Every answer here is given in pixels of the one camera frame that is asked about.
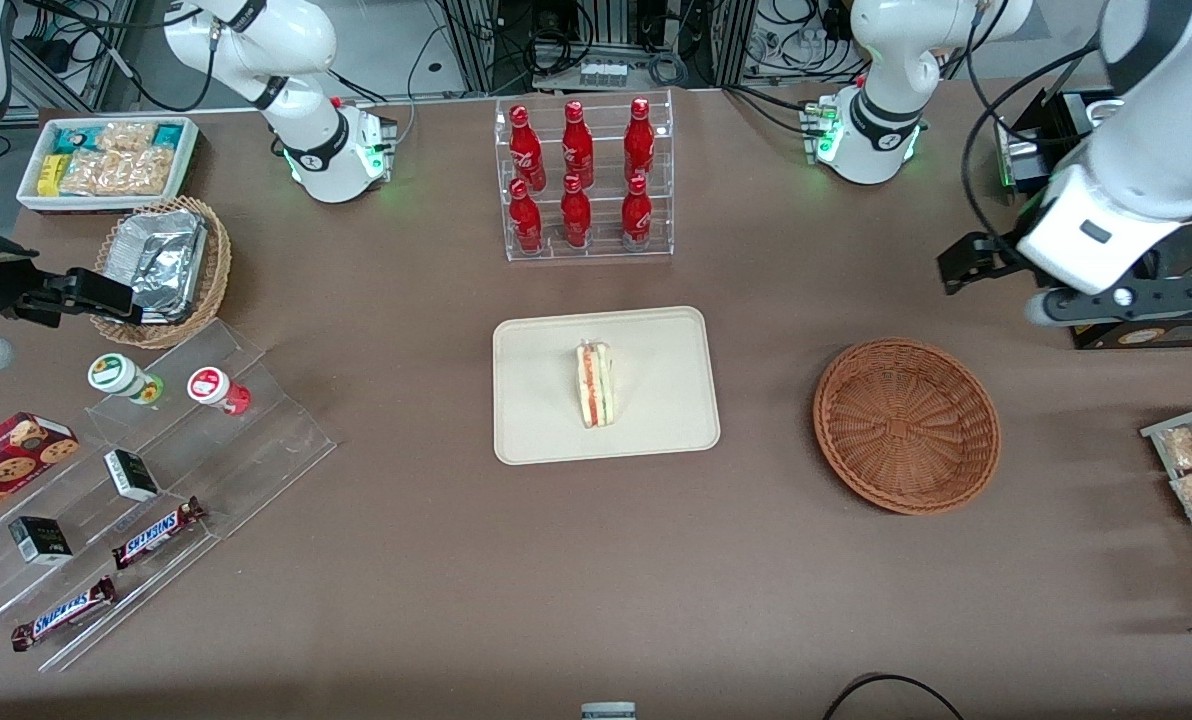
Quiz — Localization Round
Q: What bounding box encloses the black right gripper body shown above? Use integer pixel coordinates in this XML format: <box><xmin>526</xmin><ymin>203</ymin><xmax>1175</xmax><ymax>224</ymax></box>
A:
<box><xmin>0</xmin><ymin>225</ymin><xmax>70</xmax><ymax>328</ymax></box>

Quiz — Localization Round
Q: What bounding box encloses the triangular sandwich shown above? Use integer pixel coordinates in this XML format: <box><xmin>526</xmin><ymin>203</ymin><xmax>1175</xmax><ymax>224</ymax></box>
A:
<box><xmin>575</xmin><ymin>340</ymin><xmax>618</xmax><ymax>430</ymax></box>

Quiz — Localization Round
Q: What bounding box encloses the silver foil tray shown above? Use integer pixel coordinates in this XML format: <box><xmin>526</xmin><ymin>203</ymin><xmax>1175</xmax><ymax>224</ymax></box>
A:
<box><xmin>104</xmin><ymin>208</ymin><xmax>209</xmax><ymax>325</ymax></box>

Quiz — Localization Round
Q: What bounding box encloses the oval tan wicker basket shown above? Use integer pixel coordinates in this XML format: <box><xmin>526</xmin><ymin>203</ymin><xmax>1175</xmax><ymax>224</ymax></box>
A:
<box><xmin>90</xmin><ymin>196</ymin><xmax>233</xmax><ymax>350</ymax></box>

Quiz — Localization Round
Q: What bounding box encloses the round brown wicker basket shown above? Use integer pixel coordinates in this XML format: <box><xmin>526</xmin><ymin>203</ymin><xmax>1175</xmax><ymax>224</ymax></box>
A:
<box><xmin>813</xmin><ymin>338</ymin><xmax>1002</xmax><ymax>516</ymax></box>

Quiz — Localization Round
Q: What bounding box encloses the beige rectangular tray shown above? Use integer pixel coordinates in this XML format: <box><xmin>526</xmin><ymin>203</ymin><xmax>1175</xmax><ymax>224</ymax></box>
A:
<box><xmin>492</xmin><ymin>306</ymin><xmax>722</xmax><ymax>467</ymax></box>

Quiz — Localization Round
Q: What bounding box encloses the green label white-lid cup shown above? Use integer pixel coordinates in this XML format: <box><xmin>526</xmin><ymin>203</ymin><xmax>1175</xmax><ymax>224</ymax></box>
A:
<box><xmin>87</xmin><ymin>353</ymin><xmax>165</xmax><ymax>405</ymax></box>

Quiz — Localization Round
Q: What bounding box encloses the white snack bin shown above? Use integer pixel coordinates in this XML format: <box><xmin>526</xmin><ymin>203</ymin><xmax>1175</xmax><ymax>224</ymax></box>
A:
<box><xmin>16</xmin><ymin>116</ymin><xmax>200</xmax><ymax>214</ymax></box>

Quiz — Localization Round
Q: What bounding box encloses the clear rice cracker bag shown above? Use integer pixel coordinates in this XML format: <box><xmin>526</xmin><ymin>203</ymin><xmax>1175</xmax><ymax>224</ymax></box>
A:
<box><xmin>59</xmin><ymin>146</ymin><xmax>177</xmax><ymax>197</ymax></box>
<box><xmin>96</xmin><ymin>121</ymin><xmax>159</xmax><ymax>154</ymax></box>

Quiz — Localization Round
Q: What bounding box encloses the red label white-lid cup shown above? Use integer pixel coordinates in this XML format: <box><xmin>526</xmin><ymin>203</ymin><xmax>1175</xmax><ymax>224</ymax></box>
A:
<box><xmin>187</xmin><ymin>367</ymin><xmax>252</xmax><ymax>416</ymax></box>

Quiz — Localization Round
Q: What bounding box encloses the small black box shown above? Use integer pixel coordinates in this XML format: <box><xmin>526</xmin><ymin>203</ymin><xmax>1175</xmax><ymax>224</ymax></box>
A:
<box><xmin>8</xmin><ymin>516</ymin><xmax>74</xmax><ymax>565</ymax></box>
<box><xmin>104</xmin><ymin>449</ymin><xmax>161</xmax><ymax>503</ymax></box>

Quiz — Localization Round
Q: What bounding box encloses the red plaid cookie box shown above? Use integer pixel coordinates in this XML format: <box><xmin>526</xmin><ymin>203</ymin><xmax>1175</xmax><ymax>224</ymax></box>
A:
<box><xmin>0</xmin><ymin>411</ymin><xmax>81</xmax><ymax>533</ymax></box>

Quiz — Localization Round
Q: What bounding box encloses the clear acrylic step display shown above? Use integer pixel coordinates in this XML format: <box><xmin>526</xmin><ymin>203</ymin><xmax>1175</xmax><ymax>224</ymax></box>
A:
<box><xmin>0</xmin><ymin>318</ymin><xmax>338</xmax><ymax>673</ymax></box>

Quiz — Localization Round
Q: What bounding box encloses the brown snickers bar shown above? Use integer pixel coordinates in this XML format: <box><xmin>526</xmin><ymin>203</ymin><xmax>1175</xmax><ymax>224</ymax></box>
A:
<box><xmin>111</xmin><ymin>497</ymin><xmax>207</xmax><ymax>571</ymax></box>
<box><xmin>11</xmin><ymin>575</ymin><xmax>118</xmax><ymax>653</ymax></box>

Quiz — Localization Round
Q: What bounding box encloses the clear acrylic bottle rack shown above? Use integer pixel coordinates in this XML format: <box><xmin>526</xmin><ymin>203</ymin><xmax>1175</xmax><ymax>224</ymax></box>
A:
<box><xmin>494</xmin><ymin>89</ymin><xmax>675</xmax><ymax>263</ymax></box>

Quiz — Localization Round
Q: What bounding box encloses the red cola bottle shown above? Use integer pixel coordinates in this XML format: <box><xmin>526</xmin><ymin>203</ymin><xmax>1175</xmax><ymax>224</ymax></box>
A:
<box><xmin>623</xmin><ymin>97</ymin><xmax>656</xmax><ymax>185</ymax></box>
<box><xmin>620</xmin><ymin>175</ymin><xmax>654</xmax><ymax>252</ymax></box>
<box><xmin>508</xmin><ymin>178</ymin><xmax>545</xmax><ymax>254</ymax></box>
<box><xmin>559</xmin><ymin>174</ymin><xmax>594</xmax><ymax>250</ymax></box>
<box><xmin>509</xmin><ymin>103</ymin><xmax>548</xmax><ymax>192</ymax></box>
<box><xmin>561</xmin><ymin>100</ymin><xmax>596</xmax><ymax>189</ymax></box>

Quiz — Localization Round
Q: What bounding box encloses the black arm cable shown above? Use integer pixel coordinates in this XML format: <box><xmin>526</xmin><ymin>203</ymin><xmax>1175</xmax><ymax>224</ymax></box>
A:
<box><xmin>960</xmin><ymin>0</ymin><xmax>1107</xmax><ymax>251</ymax></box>

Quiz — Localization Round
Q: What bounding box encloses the grey wire rack tray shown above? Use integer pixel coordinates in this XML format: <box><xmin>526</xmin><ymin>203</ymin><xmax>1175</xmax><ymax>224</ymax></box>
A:
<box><xmin>1140</xmin><ymin>398</ymin><xmax>1192</xmax><ymax>613</ymax></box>

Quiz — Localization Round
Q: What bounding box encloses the black looped cable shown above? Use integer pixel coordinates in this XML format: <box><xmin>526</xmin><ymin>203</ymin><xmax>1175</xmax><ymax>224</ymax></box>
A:
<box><xmin>822</xmin><ymin>673</ymin><xmax>964</xmax><ymax>720</ymax></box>

